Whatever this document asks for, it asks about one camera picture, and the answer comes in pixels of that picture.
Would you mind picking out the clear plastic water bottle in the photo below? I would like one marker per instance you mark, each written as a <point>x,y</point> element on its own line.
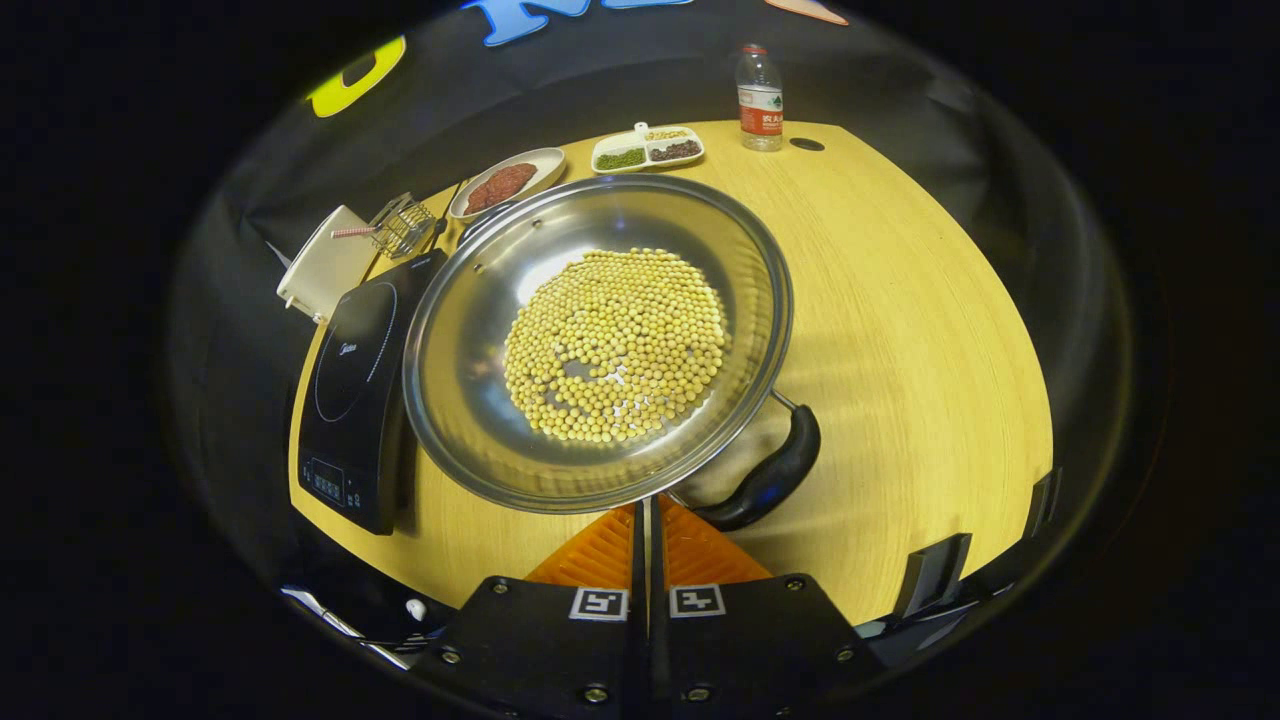
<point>760,110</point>

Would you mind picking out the black table grommet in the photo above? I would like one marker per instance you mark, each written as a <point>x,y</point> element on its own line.
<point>807,144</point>

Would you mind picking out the dark red beans heap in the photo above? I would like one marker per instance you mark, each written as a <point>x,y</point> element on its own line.
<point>676,151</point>

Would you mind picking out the round white plate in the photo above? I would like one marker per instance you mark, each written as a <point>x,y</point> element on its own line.
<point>545,163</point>

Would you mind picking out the black induction cooktop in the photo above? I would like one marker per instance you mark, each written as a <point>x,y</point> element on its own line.
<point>350,400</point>

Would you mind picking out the pink stick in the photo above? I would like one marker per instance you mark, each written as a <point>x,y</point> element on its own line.
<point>352,232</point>

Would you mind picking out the green mung beans heap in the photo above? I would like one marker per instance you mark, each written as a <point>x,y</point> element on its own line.
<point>620,159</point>

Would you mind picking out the white divided dish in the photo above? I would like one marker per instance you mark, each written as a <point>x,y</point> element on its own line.
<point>645,145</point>

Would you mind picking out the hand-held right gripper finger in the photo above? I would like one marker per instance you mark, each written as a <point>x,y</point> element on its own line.
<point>637,600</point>
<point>658,640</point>

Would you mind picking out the pile of yellow soybeans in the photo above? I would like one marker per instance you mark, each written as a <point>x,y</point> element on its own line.
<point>615,345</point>

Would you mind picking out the stainless steel pot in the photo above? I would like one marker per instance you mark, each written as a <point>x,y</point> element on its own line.
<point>470,330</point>

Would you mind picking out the small pale beans heap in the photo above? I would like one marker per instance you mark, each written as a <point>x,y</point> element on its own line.
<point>668,133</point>

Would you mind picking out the white toaster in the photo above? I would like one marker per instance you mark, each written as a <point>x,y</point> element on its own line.
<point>330,265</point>

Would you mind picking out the brown meat slice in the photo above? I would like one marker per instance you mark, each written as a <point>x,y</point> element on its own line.
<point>485,198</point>
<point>515,178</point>

